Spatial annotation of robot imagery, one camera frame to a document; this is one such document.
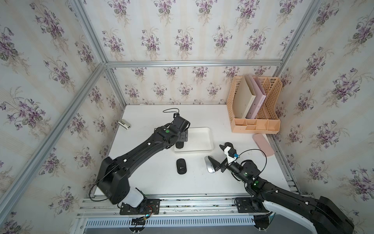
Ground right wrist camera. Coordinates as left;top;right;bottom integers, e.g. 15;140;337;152
224;146;239;165

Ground camera cable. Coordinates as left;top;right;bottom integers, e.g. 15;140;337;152
235;148;268;175
162;108;180;118

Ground left camera cable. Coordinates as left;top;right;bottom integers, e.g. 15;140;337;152
162;108;180;118

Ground black Lecoo mouse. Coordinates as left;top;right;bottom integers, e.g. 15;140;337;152
176;159;187;175

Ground small silver wall device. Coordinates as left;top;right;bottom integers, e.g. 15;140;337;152
118;119;131;130

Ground right camera cable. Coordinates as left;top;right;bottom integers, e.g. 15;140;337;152
235;148;268;175

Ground slim black mouse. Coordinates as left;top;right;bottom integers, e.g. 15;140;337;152
175;141;184;149

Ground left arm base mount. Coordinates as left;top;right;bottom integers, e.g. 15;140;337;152
119;199;161;215

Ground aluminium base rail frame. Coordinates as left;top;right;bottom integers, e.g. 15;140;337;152
68;192;331;234

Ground pink pencil case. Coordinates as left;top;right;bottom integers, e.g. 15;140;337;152
252;134;275;157

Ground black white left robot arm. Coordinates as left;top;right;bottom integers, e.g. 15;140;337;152
95;114;191;204

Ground silver mouse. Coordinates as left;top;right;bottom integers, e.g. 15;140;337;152
205;156;216;174

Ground peach plastic file organizer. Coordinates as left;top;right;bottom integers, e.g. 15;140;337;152
227;76;282;134

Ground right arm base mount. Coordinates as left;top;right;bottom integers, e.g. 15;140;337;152
234;197;269;213

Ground pink folder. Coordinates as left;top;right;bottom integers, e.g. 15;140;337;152
245;75;266;119

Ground beige folder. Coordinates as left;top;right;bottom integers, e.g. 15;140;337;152
232;75;256;119

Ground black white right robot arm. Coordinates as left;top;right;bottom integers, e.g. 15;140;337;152
207;142;355;234

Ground white plastic storage box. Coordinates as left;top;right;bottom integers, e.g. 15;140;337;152
172;127;214;154

